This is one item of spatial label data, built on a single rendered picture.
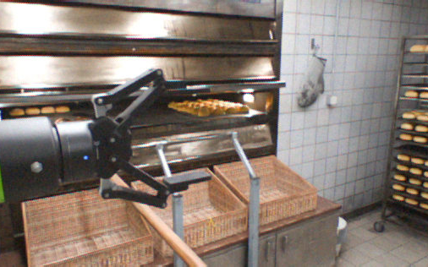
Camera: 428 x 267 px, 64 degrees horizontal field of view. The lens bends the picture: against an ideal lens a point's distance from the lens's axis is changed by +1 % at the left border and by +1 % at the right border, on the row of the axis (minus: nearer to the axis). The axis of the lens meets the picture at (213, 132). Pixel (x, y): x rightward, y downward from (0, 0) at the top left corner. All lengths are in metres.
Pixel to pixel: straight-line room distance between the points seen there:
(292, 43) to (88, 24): 1.51
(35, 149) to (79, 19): 1.66
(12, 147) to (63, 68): 1.62
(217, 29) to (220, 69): 0.27
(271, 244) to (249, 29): 1.46
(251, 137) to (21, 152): 2.28
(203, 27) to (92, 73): 0.77
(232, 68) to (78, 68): 1.02
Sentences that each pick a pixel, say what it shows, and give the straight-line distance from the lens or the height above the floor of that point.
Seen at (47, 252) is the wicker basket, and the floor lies 0.59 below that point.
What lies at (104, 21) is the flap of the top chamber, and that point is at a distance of 2.06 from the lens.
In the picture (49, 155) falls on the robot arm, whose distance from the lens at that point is 0.41.
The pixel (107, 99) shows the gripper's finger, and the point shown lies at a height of 1.55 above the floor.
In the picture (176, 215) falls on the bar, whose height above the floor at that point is 0.86.
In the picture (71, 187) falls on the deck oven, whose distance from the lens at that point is 2.13.
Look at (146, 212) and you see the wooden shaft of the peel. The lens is 0.98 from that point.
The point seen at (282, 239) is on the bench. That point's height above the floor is 0.47.
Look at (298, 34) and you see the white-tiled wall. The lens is 2.82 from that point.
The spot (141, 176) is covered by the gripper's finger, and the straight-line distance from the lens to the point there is 0.48.
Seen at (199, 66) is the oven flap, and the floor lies 1.55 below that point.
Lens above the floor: 1.60
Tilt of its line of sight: 12 degrees down
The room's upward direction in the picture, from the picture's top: straight up
